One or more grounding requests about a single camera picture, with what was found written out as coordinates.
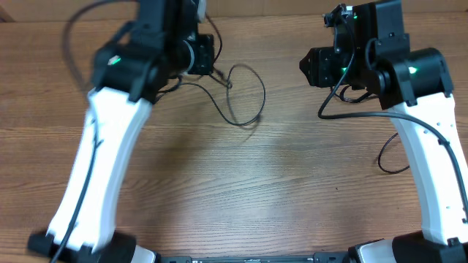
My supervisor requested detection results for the thick black cable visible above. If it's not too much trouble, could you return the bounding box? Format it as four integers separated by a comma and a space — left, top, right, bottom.
224, 64, 267, 127

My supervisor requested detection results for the thin black USB cable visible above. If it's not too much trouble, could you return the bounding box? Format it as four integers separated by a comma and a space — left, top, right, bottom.
377, 131, 411, 175

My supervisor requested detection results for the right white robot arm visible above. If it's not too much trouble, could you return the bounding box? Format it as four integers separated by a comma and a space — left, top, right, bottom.
299, 1, 467, 262

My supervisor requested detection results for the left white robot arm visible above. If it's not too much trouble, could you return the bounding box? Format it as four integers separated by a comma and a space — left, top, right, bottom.
27, 0, 214, 263

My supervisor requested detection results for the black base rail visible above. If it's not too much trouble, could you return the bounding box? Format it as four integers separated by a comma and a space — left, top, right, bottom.
156, 252, 357, 263

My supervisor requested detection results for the cardboard wall panel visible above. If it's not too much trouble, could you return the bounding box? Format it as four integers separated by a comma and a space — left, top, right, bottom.
1, 0, 467, 23

